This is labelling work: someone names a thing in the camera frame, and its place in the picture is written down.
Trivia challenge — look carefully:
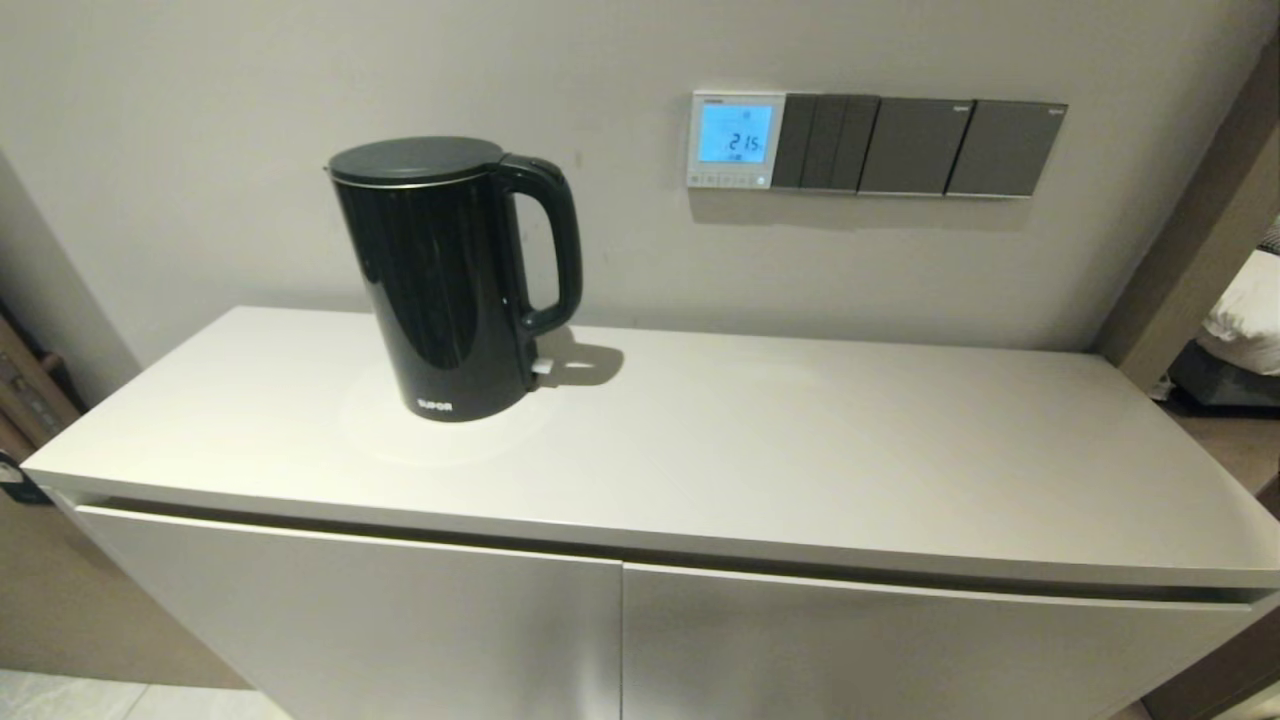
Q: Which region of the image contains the black electric kettle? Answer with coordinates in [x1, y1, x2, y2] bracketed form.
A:
[327, 136, 584, 424]

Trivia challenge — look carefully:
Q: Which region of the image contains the white cabinet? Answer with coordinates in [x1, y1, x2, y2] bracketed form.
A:
[20, 305, 1280, 720]

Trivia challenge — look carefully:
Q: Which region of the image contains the dark bed base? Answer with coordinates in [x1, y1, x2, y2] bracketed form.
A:
[1168, 340, 1280, 411]

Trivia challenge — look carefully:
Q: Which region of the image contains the brown wooden door frame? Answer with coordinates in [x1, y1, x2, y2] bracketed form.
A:
[1090, 40, 1280, 396]

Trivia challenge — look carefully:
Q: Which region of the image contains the wooden rack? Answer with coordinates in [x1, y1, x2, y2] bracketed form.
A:
[0, 300, 81, 466]

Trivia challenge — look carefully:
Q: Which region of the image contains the grey single wall switch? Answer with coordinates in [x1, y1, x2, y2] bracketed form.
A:
[944, 99, 1070, 199]
[858, 96, 977, 197]

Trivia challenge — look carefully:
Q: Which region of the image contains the white thermostat with blue screen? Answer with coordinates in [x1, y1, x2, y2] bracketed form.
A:
[687, 90, 788, 191]

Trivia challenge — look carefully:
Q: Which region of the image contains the white cabinet door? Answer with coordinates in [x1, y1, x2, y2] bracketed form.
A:
[72, 505, 623, 720]
[620, 562, 1266, 720]

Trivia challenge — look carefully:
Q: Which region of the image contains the blue and white item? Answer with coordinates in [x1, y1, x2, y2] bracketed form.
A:
[0, 455, 46, 506]

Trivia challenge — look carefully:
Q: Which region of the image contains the white bedding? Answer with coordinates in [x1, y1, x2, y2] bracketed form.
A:
[1197, 245, 1280, 376]

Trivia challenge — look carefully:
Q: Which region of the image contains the grey triple rocker wall switch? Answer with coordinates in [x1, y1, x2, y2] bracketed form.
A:
[772, 93, 883, 193]

